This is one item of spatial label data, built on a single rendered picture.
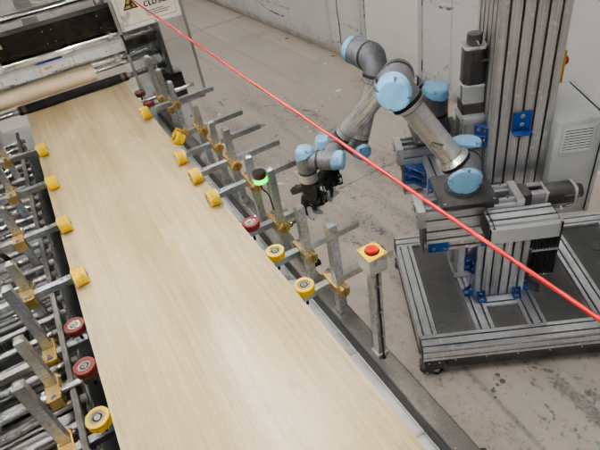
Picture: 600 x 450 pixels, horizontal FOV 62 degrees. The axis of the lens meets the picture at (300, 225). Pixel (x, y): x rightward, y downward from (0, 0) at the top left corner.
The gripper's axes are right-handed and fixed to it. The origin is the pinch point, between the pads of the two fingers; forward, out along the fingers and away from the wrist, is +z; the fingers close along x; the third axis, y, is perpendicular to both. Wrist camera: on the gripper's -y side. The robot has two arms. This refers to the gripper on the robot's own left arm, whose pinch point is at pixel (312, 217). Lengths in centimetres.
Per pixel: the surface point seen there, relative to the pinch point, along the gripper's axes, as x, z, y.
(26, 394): -121, -16, -6
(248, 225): -14.6, 4.9, -26.3
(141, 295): -70, 6, -34
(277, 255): -22.7, 5.1, -1.0
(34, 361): -114, -5, -29
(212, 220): -20, 5, -46
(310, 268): -11.3, 18.6, 5.1
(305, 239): -10.9, 2.2, 5.4
